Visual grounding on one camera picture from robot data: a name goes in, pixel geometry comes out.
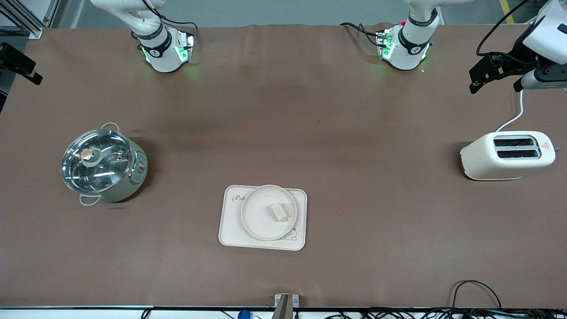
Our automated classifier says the white toaster power cable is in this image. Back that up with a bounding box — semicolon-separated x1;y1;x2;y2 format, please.
495;89;525;132

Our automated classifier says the cream round plate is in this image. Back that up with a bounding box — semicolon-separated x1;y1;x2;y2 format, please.
241;185;298;241

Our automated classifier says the black looped cable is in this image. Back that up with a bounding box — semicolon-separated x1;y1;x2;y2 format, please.
451;280;502;311

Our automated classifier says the aluminium frame profile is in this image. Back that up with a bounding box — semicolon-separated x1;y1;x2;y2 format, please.
0;0;60;38

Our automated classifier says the cream two-slot toaster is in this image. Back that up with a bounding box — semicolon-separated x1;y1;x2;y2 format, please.
460;131;556;181

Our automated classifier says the grey metal camera bracket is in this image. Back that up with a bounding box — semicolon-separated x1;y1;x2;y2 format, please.
274;294;299;319

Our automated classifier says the glass pot lid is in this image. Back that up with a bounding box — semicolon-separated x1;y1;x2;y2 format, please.
61;128;133;194

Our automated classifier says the cream rectangular tray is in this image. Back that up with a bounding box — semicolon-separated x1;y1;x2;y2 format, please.
218;185;307;251

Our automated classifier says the pale steamed bun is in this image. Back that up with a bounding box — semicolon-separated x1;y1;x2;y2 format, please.
268;203;289;221

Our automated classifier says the grey electric cooking pot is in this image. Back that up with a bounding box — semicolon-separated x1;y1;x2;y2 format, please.
61;123;149;207

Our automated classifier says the black arm base cable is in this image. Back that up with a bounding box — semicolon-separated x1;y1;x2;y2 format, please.
340;22;386;47
142;0;198;45

